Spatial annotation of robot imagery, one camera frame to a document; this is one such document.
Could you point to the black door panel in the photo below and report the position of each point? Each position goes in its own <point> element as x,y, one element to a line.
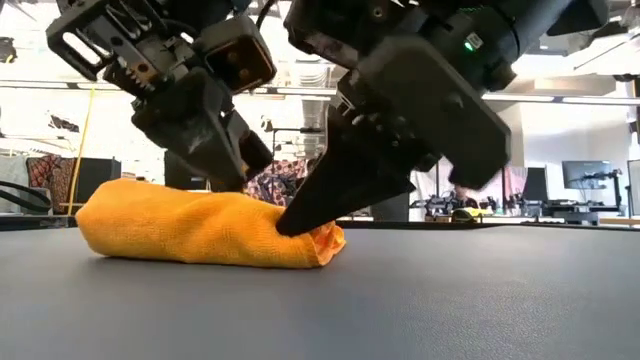
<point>390,210</point>

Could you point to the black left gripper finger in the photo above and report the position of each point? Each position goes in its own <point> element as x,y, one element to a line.
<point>252,150</point>
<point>195,130</point>

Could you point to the black ceiling device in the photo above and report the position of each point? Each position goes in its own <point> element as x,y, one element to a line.
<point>7,50</point>
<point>266,125</point>

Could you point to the ceiling light strip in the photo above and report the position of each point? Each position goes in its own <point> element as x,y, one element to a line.
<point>525,97</point>

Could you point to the dotted patterned cloth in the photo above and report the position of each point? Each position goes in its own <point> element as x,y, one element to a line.
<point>272,182</point>

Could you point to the pink cloth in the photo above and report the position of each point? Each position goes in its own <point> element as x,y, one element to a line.
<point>515,182</point>

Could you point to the yellow object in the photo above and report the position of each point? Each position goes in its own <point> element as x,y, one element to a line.
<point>466,215</point>

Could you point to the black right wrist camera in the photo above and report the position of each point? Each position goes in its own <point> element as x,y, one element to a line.
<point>325,25</point>

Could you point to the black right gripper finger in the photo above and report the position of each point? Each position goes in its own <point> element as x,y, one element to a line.
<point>345,175</point>

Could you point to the red patterned cloth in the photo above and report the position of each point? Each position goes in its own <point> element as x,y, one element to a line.
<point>50,177</point>

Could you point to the silver ventilation duct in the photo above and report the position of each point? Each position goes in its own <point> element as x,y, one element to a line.
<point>312,75</point>

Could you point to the black monitor back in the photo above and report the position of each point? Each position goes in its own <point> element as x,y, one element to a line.
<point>535,185</point>

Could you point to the computer monitor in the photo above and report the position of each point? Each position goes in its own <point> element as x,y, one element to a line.
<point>585,175</point>

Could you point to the black box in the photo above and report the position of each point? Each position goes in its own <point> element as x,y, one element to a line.
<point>97,180</point>

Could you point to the yellow microfibre towel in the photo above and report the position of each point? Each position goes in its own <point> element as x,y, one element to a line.
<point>175,230</point>

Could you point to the person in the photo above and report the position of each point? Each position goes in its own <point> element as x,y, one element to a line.
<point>462,197</point>

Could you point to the blue-grey table mat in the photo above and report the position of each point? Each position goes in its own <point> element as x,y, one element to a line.
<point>450,300</point>

